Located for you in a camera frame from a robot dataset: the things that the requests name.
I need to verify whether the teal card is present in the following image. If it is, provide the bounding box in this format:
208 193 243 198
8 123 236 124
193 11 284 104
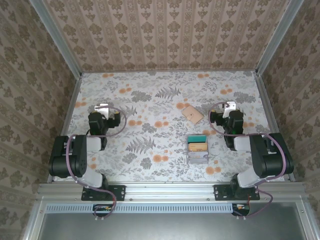
187 134 208 145

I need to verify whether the orange card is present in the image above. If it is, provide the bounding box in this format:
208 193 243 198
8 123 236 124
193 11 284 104
188 142 209 153

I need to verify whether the clear acrylic card stand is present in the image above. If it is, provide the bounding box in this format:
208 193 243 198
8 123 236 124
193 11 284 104
186 134 210 165

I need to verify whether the aluminium profile beam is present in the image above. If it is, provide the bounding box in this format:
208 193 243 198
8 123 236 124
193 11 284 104
36 181 305 202

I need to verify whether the grey sheet metal panel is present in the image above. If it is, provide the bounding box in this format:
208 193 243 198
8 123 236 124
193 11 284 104
23 199 316 240

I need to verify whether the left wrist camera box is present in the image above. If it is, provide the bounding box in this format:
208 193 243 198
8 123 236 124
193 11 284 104
94 103 111 120

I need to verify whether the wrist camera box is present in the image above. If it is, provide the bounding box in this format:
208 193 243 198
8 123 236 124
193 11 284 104
94 103 111 120
223 100 238 118

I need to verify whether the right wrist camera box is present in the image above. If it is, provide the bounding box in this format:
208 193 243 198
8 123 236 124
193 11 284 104
223 100 238 118

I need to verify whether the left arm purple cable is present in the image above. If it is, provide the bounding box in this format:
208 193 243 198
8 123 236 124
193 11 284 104
65 106 129 223

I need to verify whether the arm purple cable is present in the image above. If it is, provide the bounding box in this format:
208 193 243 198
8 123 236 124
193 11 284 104
65 106 129 223
208 101 288 221

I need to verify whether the aluminium side rail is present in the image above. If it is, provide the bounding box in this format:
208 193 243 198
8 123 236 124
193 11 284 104
46 73 83 183
254 72 297 183

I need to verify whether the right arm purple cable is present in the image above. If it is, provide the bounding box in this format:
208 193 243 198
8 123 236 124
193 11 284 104
208 101 288 221

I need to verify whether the thin aluminium back rail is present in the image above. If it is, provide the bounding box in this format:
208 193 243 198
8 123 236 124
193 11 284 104
81 70 258 75

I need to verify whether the black connector with wires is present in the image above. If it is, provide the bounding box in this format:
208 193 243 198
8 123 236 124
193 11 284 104
231 202 251 217
92 203 117 218

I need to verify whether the aluminium frame post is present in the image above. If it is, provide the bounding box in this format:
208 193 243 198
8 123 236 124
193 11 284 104
29 0 83 77
254 0 306 76

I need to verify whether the slotted grey cable duct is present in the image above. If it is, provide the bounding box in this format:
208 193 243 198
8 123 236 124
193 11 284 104
45 202 251 215

